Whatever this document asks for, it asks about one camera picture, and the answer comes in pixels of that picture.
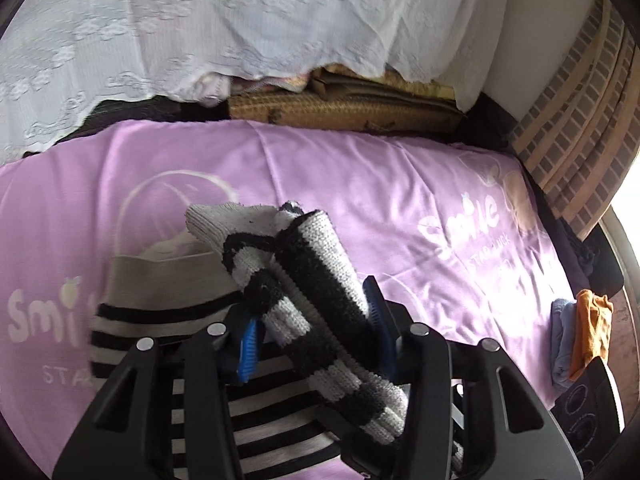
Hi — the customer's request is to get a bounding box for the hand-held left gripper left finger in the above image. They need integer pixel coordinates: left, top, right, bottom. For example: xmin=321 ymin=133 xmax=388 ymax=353
xmin=55 ymin=316 xmax=266 ymax=480

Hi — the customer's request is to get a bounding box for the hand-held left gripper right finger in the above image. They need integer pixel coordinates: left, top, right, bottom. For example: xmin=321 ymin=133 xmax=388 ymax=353
xmin=362 ymin=275 xmax=586 ymax=480

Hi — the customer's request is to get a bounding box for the black white striped sweater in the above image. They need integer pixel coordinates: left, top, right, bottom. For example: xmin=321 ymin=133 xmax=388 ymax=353
xmin=90 ymin=200 xmax=466 ymax=480

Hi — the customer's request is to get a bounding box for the folded blue cloth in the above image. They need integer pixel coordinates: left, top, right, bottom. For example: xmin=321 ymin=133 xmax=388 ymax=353
xmin=550 ymin=299 xmax=578 ymax=392

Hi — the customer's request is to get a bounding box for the folded orange cloth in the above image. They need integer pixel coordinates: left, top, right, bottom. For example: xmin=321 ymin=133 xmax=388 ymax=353
xmin=569 ymin=289 xmax=615 ymax=382

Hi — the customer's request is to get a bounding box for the purple printed bedsheet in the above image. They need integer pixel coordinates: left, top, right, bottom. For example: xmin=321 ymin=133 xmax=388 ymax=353
xmin=0 ymin=117 xmax=576 ymax=480

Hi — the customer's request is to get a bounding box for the dark purple cloth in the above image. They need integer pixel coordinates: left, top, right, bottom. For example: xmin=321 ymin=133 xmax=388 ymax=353
xmin=545 ymin=205 xmax=626 ymax=297

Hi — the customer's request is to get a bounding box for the woven straw mat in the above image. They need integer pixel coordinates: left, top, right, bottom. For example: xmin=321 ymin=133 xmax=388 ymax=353
xmin=227 ymin=62 xmax=468 ymax=133

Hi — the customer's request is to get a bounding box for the pink patterned cloth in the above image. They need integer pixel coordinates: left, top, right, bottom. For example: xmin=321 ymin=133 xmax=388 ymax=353
xmin=200 ymin=72 xmax=311 ymax=107

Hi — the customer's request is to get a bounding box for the brick patterned board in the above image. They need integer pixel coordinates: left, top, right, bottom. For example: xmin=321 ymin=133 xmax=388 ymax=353
xmin=510 ymin=0 xmax=640 ymax=241

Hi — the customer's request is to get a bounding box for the white mattress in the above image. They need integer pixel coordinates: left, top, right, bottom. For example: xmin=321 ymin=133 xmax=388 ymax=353
xmin=457 ymin=0 xmax=601 ymax=121

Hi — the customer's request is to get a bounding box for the white lace cloth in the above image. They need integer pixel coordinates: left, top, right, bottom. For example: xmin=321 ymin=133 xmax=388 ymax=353
xmin=0 ymin=0 xmax=516 ymax=161

